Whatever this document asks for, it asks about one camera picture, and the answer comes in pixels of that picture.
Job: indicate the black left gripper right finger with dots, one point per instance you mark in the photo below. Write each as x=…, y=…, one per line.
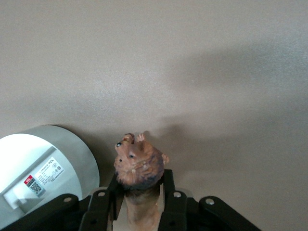
x=175, y=211

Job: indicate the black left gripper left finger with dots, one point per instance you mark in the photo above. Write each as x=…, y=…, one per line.
x=96, y=211

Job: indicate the brown lion statue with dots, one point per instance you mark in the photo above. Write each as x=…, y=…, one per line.
x=139, y=166

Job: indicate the white cylindrical device with label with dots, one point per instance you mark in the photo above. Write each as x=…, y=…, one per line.
x=72, y=156

